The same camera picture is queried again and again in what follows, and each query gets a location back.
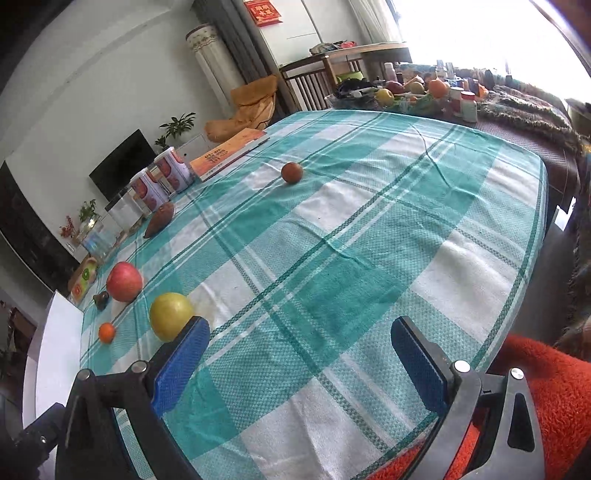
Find wooden side table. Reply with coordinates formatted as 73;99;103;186
323;42;413;79

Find wooden chair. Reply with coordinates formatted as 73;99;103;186
279;52;365;112

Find white board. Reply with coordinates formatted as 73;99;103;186
22;290;85;428

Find black television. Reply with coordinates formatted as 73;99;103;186
89;130;157;201

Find green white checked tablecloth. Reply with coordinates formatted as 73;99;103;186
78;110;548;480

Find white refrigerator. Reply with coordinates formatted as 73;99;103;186
242;0;358;68

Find grey curtain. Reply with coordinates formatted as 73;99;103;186
193;0;298;114

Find pink white tin can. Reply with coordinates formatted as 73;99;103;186
154;147;193;193
128;169;171;216

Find fruit print box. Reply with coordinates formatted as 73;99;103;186
68;257;99;304

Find brown fringed cloth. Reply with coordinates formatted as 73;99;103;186
478;84;589;155

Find orange red fleece blanket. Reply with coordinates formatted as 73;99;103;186
365;335;591;480

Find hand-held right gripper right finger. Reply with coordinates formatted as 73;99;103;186
391;316;555;480

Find yellow green apple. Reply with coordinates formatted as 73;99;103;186
149;292;195;343

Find sweet potato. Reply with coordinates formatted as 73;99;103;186
143;202;175;239

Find clear glass jar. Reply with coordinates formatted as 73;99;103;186
76;213;122;259

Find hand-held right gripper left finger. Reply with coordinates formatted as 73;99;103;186
55;316;211;480

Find clear plastic container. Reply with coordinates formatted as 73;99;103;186
105;188;144;232

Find white standing air conditioner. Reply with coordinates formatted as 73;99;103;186
185;24;246;121

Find orange book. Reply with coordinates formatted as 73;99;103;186
189;128;270;182

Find red wall decoration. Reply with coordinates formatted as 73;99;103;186
244;0;283;25

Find green plant in vase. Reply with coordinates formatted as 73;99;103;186
78;199;99;227

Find red flower decoration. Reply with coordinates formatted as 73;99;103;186
59;215;78;245

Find white medicine bottle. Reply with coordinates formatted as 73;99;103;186
460;91;478;123

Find green potted plant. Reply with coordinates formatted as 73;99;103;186
154;112;197;149

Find dark television cabinet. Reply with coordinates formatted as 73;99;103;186
0;161;81;292

